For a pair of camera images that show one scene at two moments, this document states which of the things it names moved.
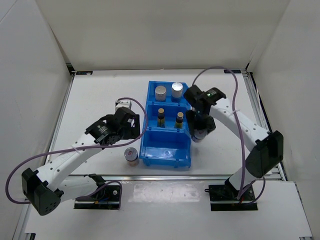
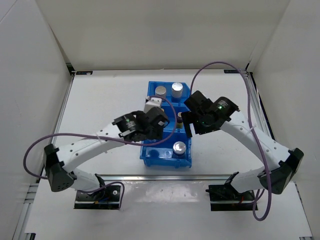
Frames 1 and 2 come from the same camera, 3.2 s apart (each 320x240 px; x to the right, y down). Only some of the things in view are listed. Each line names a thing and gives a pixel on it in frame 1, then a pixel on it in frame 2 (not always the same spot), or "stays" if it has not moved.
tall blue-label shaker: x=177 y=90 stays
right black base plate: x=224 y=197 stays
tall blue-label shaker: x=160 y=93 stays
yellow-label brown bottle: x=179 y=120 stays
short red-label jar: x=198 y=135 -> x=179 y=150
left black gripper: x=133 y=132 -> x=156 y=133
